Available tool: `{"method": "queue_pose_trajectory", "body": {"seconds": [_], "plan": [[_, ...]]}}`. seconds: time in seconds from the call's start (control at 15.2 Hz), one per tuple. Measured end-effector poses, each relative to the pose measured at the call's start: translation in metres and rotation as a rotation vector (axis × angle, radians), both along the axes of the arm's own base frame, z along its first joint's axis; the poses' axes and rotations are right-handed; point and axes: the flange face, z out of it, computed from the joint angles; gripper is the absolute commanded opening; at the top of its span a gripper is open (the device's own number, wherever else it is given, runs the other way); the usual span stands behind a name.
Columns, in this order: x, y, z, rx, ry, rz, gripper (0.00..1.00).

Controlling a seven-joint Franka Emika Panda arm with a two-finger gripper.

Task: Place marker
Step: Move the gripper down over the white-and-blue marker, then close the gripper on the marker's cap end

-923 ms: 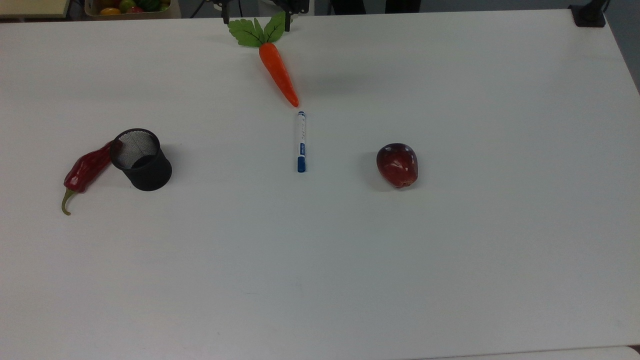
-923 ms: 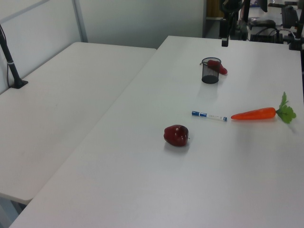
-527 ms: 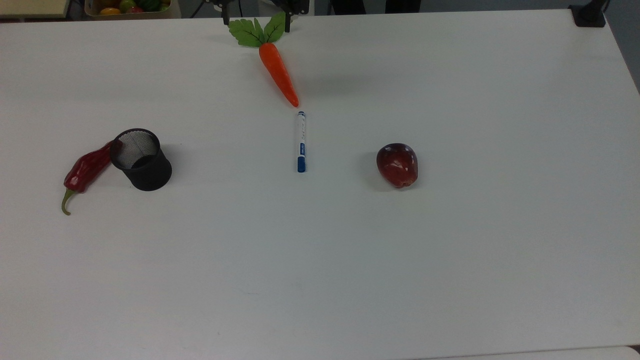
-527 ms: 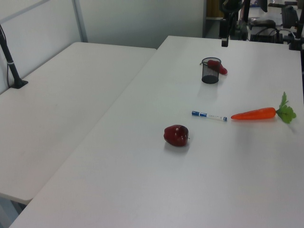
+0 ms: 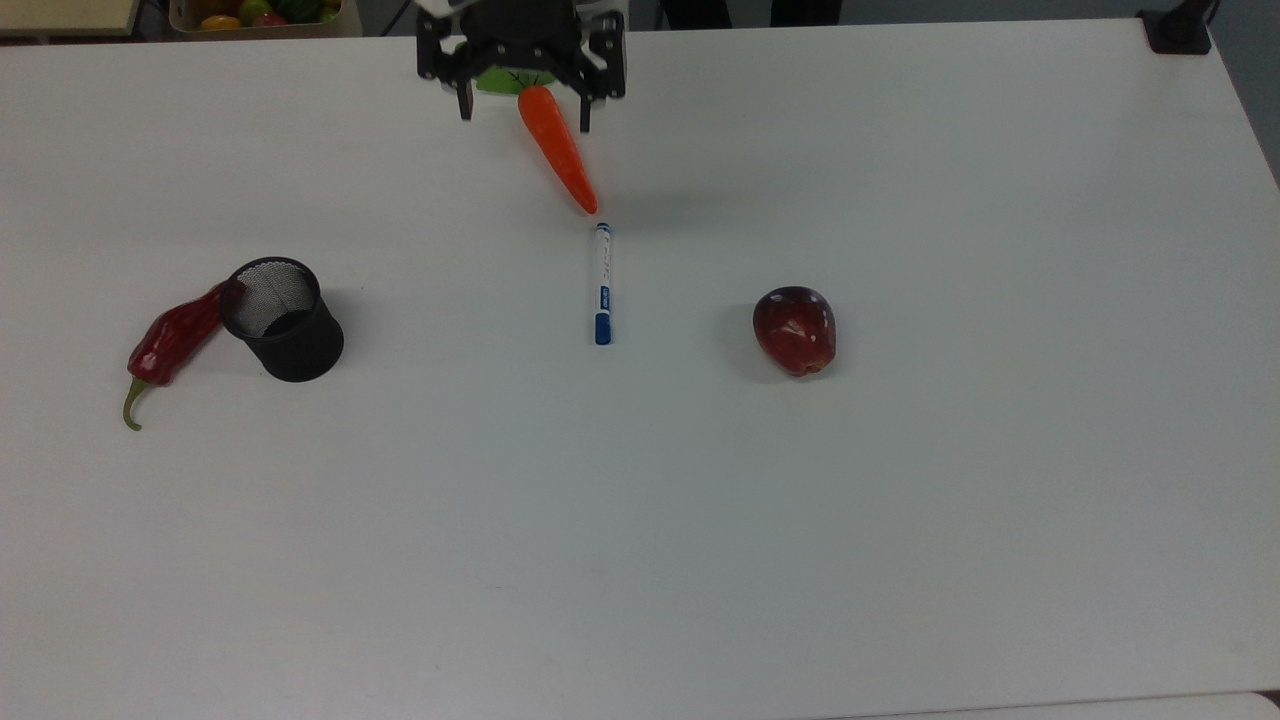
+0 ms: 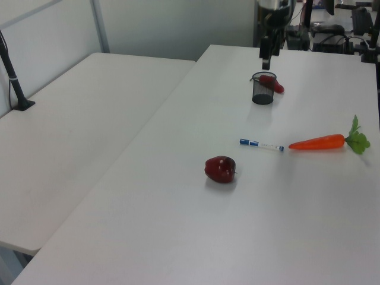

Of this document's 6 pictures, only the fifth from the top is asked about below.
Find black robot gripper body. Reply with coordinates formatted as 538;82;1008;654
440;0;601;89

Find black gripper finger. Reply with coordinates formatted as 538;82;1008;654
417;18;475;122
572;14;628;135

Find white marker with blue cap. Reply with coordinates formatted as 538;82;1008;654
592;221;615;347

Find orange toy carrot, green leaves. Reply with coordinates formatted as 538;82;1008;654
473;66;600;217

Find beige fruit basket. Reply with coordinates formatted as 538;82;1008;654
168;0;363;42

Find black mesh pen cup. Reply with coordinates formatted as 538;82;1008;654
219;257;346;384

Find dark red apple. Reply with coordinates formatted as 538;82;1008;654
752;285;838;378

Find red chili pepper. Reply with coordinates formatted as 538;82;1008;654
122;278;248;433

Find light wooden table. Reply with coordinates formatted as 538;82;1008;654
0;0;142;40

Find black table clamp mount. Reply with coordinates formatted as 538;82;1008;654
1137;0;1223;56

